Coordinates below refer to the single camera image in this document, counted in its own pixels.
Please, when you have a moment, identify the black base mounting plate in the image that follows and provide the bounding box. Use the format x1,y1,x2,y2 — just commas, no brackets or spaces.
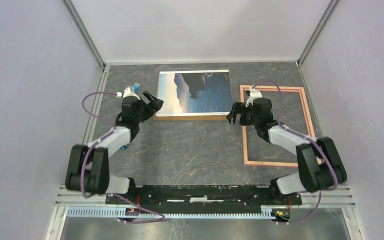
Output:
105,184,303,215

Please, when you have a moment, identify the landscape photo print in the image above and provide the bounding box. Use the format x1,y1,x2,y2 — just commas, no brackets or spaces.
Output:
155,69,234,117

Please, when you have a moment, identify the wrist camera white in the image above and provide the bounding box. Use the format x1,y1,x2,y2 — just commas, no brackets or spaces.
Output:
245,87,263,108
116,86,140,99

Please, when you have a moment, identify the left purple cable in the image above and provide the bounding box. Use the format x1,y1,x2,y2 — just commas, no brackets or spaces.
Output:
80,91,166,225

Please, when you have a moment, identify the purple cable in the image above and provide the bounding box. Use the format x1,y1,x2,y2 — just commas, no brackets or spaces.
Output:
80,91,166,225
252,80,340,225

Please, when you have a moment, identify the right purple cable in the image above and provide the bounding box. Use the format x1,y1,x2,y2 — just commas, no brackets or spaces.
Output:
252,80,340,225

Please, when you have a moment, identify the blue cube block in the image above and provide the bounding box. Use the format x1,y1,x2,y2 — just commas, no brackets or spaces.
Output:
132,82,141,93

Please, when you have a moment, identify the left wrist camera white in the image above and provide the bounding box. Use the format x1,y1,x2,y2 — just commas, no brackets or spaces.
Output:
116,86,140,99

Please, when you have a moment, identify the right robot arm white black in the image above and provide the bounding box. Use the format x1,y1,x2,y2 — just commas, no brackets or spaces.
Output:
226,97,348,204

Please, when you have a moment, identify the slotted cable duct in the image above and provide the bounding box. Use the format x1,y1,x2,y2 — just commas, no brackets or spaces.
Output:
67,206,275,220

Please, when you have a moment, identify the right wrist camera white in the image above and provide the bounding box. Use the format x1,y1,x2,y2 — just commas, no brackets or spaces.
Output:
245,87,263,108

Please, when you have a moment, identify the pink wooden picture frame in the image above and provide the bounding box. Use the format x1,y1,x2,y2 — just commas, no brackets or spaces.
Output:
241,86,315,168

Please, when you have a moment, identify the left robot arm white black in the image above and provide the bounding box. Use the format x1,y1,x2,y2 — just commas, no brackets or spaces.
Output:
65,91,164,204

